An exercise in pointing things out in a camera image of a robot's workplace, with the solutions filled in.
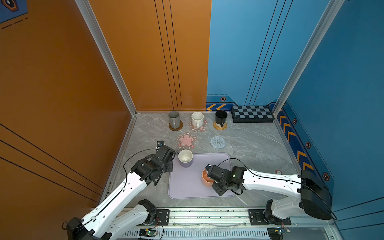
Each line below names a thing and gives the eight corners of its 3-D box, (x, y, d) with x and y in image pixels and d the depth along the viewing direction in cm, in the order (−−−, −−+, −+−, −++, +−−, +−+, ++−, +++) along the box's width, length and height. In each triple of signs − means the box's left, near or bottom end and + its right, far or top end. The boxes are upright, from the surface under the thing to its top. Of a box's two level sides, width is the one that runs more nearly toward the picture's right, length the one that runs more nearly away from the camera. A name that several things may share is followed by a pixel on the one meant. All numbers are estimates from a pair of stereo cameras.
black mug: (215, 130, 111) (217, 120, 102) (214, 119, 118) (215, 109, 110) (226, 130, 111) (228, 120, 102) (224, 119, 118) (226, 109, 109)
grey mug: (169, 132, 110) (167, 122, 101) (171, 120, 117) (169, 110, 108) (179, 132, 110) (177, 122, 101) (180, 120, 117) (179, 110, 108)
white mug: (191, 132, 110) (190, 124, 103) (191, 120, 118) (191, 111, 110) (203, 132, 110) (204, 124, 103) (203, 120, 118) (203, 111, 110)
